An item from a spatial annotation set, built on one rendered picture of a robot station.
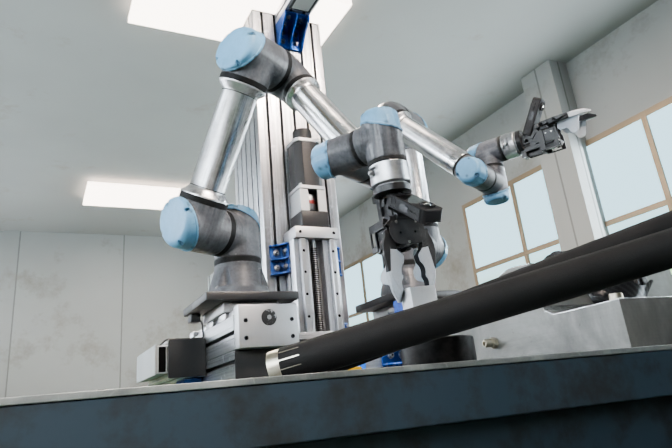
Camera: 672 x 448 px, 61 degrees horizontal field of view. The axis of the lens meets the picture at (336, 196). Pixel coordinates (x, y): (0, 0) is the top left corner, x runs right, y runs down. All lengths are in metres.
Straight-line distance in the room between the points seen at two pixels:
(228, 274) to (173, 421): 1.08
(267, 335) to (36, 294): 6.68
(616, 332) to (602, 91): 4.03
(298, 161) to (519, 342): 1.02
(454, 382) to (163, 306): 7.59
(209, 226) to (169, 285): 6.67
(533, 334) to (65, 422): 0.61
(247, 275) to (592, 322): 0.87
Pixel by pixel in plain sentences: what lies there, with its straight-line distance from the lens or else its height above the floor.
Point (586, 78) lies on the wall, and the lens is 4.81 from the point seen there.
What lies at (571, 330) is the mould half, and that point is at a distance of 0.77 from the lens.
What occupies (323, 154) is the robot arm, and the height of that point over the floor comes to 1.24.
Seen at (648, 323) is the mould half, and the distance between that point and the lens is 0.74.
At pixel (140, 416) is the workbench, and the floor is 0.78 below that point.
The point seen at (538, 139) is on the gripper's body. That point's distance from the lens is 1.70.
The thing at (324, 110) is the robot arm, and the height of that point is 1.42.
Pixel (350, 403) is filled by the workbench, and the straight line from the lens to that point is 0.37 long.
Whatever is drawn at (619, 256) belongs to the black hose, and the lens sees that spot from 0.50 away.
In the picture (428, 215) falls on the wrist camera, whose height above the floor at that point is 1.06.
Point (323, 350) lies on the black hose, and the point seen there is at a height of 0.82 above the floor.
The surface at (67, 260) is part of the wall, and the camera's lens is 7.94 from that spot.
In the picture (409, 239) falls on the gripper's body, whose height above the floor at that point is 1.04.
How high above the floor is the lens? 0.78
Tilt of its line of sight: 20 degrees up
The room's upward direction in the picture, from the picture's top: 6 degrees counter-clockwise
